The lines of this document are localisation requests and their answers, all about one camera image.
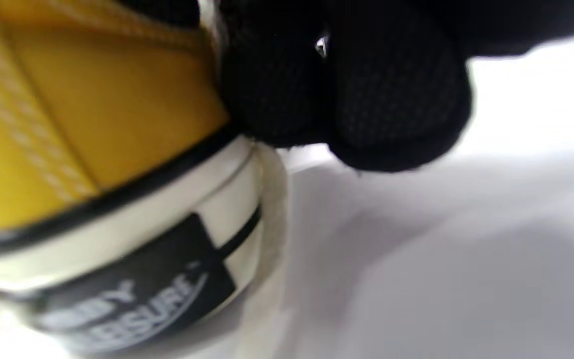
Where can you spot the person's right hand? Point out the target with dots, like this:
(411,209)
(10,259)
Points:
(391,75)

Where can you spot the yellow canvas sneaker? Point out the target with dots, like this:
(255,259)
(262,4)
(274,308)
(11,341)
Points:
(97,149)

